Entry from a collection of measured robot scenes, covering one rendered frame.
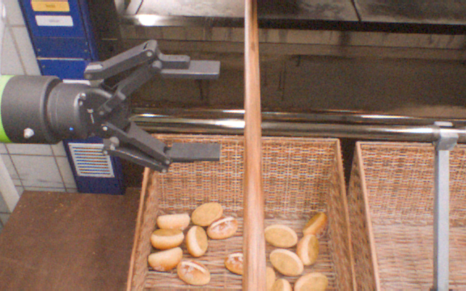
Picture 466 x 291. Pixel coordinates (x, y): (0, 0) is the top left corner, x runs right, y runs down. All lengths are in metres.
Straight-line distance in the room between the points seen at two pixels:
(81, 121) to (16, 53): 0.76
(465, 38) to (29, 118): 1.01
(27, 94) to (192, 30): 0.62
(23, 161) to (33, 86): 1.01
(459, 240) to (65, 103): 1.25
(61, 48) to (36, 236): 0.60
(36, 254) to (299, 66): 0.94
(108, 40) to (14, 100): 0.63
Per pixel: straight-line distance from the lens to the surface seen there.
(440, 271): 0.93
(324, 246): 1.38
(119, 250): 1.40
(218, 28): 1.14
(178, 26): 1.15
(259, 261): 0.59
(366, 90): 1.27
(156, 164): 0.64
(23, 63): 1.34
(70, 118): 0.59
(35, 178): 1.65
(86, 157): 1.45
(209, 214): 1.36
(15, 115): 0.61
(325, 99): 1.25
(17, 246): 1.50
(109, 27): 1.20
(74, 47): 1.22
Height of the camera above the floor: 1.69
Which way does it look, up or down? 41 degrees down
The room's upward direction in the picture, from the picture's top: straight up
